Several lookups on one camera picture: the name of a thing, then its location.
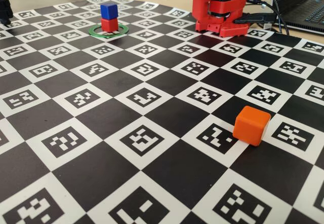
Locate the orange cube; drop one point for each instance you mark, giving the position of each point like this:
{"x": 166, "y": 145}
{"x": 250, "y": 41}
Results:
{"x": 249, "y": 127}

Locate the red cube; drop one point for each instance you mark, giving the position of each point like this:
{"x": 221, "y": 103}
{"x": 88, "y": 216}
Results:
{"x": 109, "y": 25}

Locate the blue cube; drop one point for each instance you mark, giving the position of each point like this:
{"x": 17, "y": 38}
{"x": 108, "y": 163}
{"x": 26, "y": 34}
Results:
{"x": 108, "y": 11}

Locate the red robot arm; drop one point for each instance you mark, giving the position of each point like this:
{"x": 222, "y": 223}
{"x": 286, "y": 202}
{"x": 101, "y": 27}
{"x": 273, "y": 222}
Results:
{"x": 202, "y": 6}

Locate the black white marker checkerboard mat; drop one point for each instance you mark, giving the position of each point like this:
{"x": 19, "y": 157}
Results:
{"x": 177, "y": 173}

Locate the black power adapter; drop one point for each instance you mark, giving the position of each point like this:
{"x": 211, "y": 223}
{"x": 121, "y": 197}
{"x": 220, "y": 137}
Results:
{"x": 255, "y": 18}

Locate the small silver connector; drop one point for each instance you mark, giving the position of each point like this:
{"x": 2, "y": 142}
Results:
{"x": 267, "y": 26}

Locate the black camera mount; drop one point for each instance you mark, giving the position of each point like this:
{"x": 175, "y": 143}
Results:
{"x": 5, "y": 8}

